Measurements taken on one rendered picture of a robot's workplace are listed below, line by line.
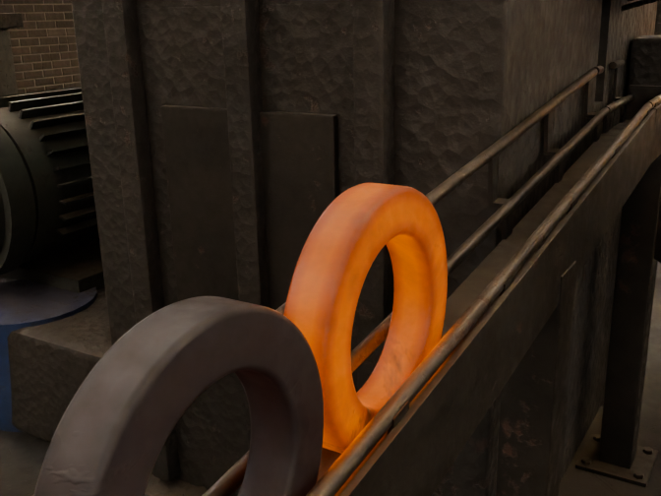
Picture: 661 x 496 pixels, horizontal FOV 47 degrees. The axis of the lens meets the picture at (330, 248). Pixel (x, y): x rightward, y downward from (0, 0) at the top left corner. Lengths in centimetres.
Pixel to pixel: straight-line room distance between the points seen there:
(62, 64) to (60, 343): 670
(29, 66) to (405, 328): 746
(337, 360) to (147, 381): 16
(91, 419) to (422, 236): 29
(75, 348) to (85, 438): 124
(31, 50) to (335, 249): 757
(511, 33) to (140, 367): 68
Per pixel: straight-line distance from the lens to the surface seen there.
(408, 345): 57
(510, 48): 92
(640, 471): 161
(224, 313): 36
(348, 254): 44
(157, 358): 33
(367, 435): 48
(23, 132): 178
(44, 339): 163
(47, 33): 809
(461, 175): 77
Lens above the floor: 86
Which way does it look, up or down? 17 degrees down
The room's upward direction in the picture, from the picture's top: 1 degrees counter-clockwise
